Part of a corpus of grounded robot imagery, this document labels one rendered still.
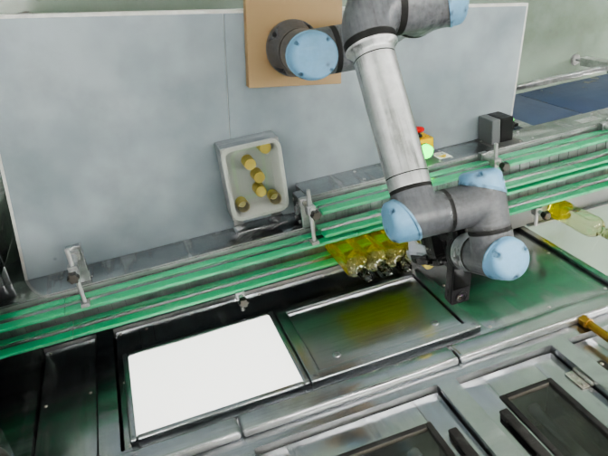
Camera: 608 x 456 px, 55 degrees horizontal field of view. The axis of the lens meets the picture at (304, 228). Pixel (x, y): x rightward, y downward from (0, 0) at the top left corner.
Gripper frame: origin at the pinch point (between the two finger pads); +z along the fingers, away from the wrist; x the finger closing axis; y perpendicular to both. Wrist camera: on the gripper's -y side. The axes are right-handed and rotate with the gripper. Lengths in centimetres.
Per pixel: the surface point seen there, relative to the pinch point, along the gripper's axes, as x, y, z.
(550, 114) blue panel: -92, 20, 67
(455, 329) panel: -10.4, -25.2, 13.4
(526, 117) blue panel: -84, 21, 70
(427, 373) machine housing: 2.9, -30.2, 5.6
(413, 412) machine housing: 10.9, -35.1, -0.4
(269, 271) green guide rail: 28, -3, 47
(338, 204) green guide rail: 4.7, 11.4, 38.2
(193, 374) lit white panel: 56, -19, 27
